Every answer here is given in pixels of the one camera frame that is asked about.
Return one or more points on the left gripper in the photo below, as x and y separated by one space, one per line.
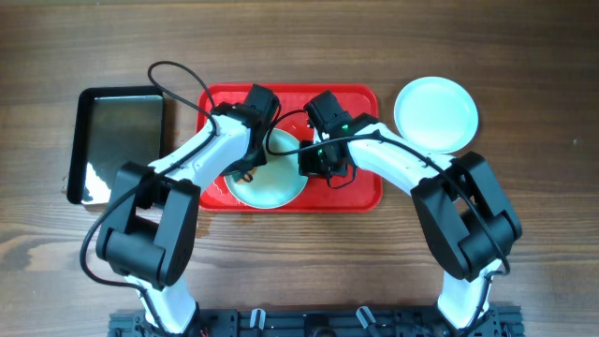
244 171

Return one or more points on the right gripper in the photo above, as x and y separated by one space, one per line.
308 167

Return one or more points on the light blue plate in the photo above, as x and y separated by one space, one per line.
274 185
436 114

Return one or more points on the green orange sponge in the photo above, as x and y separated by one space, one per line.
246 177

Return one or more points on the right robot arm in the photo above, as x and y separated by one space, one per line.
468 223

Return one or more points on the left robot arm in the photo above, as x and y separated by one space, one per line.
147 233

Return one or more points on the red plastic tray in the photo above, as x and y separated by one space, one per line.
362 195

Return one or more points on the black tray with water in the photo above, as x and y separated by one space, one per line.
114 125

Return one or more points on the black mounting rail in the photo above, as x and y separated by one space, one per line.
403 321

